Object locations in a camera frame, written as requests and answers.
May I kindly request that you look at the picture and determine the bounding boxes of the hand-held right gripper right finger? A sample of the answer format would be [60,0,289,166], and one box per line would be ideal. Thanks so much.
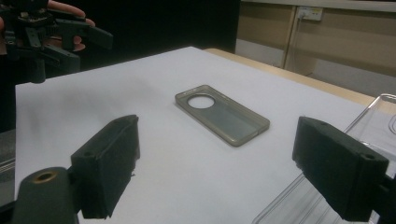
[291,116,390,222]

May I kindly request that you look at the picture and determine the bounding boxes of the aluminium floor rail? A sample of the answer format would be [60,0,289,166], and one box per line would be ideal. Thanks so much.
[0,157,16,175]

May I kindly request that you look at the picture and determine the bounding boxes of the clear plastic box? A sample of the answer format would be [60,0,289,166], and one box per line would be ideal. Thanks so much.
[251,92,396,224]

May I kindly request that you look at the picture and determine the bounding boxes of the white wall socket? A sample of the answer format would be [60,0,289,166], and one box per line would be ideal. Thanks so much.
[297,6,324,22]

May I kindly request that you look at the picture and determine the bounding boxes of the white table sheet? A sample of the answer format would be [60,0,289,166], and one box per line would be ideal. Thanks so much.
[14,46,396,224]

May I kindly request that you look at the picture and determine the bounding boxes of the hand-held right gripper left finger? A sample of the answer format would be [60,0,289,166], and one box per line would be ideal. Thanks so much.
[70,114,141,219]

